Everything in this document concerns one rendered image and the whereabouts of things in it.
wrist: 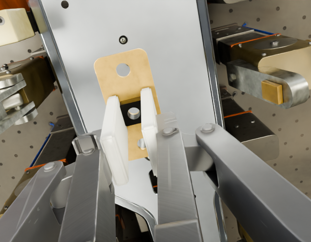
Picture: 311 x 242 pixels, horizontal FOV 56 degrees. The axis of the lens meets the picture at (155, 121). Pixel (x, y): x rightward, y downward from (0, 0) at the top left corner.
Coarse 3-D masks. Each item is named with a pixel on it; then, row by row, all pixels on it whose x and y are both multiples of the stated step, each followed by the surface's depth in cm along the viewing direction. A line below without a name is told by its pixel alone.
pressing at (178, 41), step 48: (48, 0) 36; (96, 0) 37; (144, 0) 37; (192, 0) 38; (48, 48) 38; (96, 48) 39; (144, 48) 40; (192, 48) 40; (96, 96) 42; (192, 96) 43; (144, 192) 49
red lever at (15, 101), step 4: (16, 92) 35; (12, 96) 34; (16, 96) 34; (20, 96) 34; (4, 100) 33; (8, 100) 34; (12, 100) 34; (16, 100) 34; (20, 100) 34; (4, 104) 33; (8, 104) 34; (12, 104) 34; (16, 104) 34; (20, 104) 34; (4, 108) 34; (8, 108) 34; (12, 108) 34; (16, 108) 35
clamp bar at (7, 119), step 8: (0, 88) 33; (8, 88) 32; (16, 88) 34; (0, 96) 31; (8, 96) 32; (0, 104) 32; (24, 104) 36; (32, 104) 36; (0, 112) 32; (8, 112) 34; (16, 112) 33; (24, 112) 34; (0, 120) 31; (8, 120) 31; (16, 120) 33; (0, 128) 30
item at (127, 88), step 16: (96, 64) 20; (112, 64) 20; (128, 64) 20; (144, 64) 20; (112, 80) 21; (128, 80) 21; (144, 80) 21; (128, 96) 21; (128, 112) 21; (160, 112) 22; (128, 128) 22; (128, 144) 23; (128, 160) 23
